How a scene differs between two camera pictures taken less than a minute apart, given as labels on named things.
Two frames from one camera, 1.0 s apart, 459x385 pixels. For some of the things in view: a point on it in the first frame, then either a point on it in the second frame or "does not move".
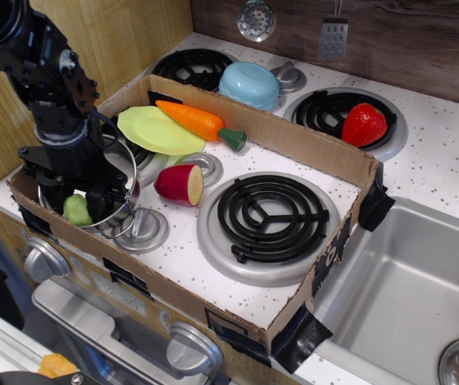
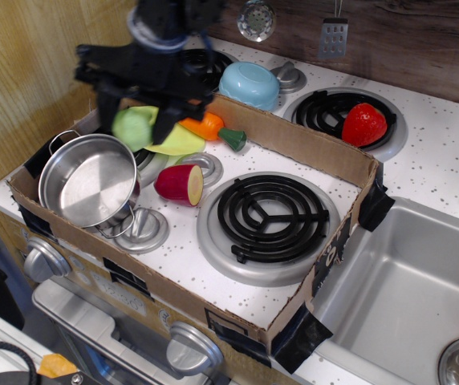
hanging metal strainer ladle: (256, 21) does not move
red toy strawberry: (363, 125) does not move
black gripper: (85, 166) → (167, 74)
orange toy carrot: (201, 125) does not move
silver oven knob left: (44, 261) does not move
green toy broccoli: (75, 208) → (134, 126)
